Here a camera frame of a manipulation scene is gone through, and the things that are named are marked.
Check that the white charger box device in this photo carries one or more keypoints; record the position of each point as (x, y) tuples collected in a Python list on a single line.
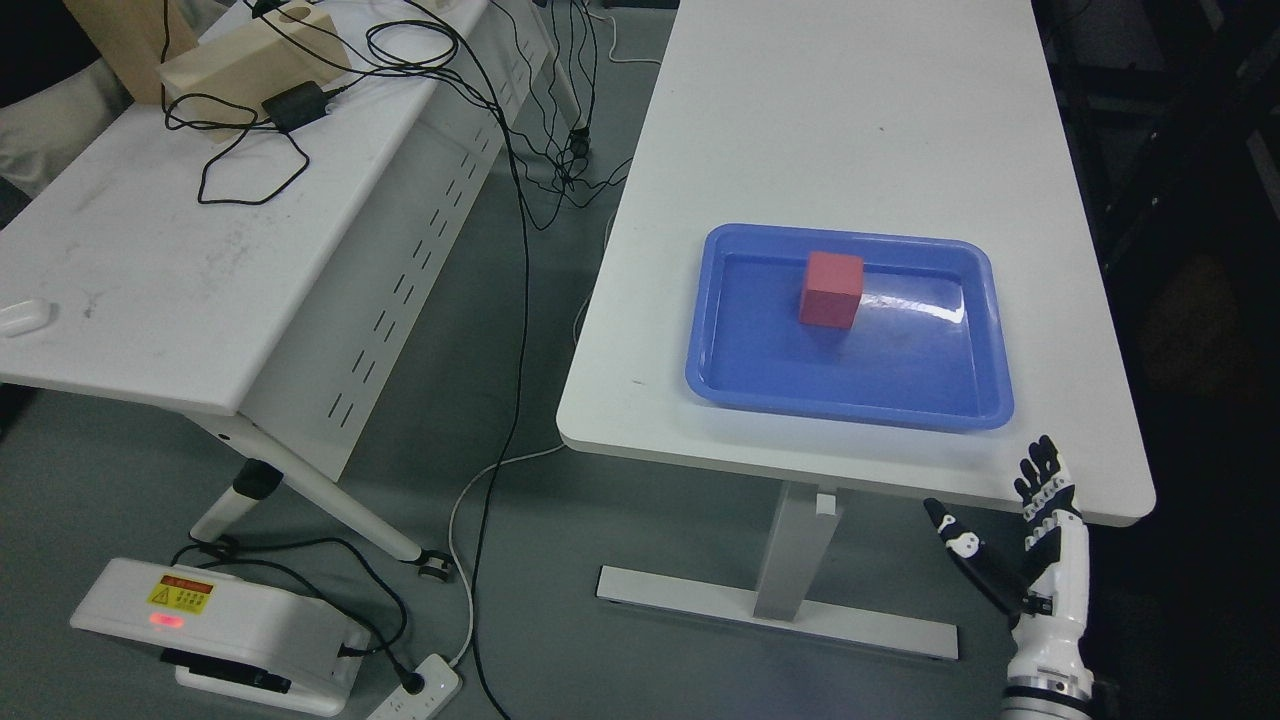
[(224, 635)]

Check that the robot forearm silver wrist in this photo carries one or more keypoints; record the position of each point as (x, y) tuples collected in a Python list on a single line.
[(1044, 697)]

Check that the pink red block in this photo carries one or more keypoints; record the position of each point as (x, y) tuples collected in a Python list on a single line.
[(833, 284)]

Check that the wooden board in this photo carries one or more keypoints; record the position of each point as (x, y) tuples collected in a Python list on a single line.
[(135, 38)]

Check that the black power adapter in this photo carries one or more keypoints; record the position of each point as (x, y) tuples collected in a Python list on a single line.
[(296, 107)]

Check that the blue plastic tray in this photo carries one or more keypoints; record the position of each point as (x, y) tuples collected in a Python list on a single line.
[(926, 350)]

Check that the white power strip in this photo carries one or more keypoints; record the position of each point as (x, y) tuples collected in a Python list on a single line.
[(440, 684)]

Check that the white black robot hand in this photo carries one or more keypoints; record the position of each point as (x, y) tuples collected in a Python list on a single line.
[(1046, 599)]

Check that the white standing desk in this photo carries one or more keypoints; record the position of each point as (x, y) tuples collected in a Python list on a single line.
[(932, 119)]

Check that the white folding table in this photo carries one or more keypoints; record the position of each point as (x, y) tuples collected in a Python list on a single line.
[(274, 327)]

